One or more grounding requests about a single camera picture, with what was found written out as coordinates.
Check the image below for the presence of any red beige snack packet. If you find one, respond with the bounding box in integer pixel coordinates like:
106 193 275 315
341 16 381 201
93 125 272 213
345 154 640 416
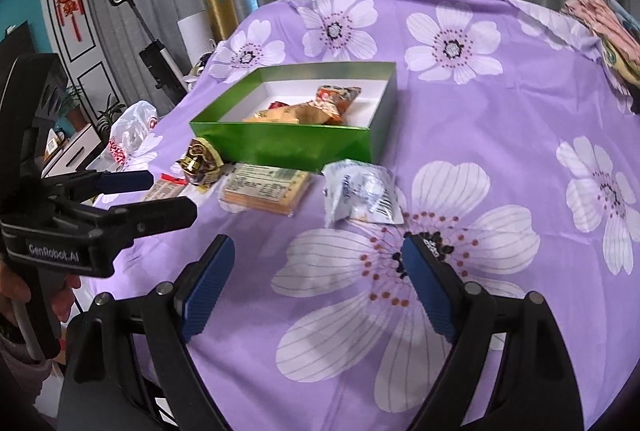
142 173 189 201

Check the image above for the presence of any gold brown candy bag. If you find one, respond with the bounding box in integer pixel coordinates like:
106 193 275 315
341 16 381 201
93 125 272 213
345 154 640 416
177 137 224 186

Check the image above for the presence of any yellow cracker pack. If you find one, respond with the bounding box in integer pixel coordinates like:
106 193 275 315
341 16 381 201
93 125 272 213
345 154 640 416
221 163 312 215

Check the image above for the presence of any white silver snack packet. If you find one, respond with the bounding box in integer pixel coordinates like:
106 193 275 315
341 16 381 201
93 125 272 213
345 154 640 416
321 159 404 227

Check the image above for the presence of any orange red snack packet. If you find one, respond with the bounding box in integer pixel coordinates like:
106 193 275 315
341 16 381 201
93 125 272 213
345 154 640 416
314 85 361 125

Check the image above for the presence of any tan kraft snack bag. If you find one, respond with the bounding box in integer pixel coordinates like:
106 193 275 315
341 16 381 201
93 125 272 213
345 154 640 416
244 102 343 125

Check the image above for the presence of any person grey sleeve forearm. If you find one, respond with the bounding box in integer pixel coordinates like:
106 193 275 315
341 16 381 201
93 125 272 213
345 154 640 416
1 317 52 406

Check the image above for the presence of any person left hand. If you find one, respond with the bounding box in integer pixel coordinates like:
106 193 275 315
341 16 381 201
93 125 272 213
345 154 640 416
1 263 81 326

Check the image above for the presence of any white tv cabinet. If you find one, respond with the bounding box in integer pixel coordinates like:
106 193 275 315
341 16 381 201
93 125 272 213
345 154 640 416
41 124 103 178

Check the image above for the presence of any potted plant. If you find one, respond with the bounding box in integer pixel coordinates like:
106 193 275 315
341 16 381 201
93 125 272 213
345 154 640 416
96 94 127 143

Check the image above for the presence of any white plastic bag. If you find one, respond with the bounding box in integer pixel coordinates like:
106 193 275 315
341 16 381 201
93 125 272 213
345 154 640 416
102 100 158 168

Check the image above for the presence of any black television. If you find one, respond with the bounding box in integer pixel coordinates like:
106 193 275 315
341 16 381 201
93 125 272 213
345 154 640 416
0 21 36 68

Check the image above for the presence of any black upright vacuum cleaner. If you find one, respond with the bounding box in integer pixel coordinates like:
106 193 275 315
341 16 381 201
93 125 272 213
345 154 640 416
108 0 186 106

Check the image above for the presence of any purple floral tablecloth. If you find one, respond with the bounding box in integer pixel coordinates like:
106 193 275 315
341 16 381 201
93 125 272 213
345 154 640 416
92 0 639 430

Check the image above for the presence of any green cardboard box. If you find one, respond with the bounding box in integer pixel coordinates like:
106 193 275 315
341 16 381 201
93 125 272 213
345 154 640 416
190 61 397 172

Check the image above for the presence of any red chinese knot decoration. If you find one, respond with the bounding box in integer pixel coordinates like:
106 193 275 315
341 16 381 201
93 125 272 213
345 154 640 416
55 0 85 43

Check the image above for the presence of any white air purifier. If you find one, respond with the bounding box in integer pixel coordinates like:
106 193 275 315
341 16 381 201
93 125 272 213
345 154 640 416
177 12 215 66

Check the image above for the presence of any pile of folded clothes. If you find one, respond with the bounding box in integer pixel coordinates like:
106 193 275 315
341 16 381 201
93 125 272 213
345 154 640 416
562 0 639 87

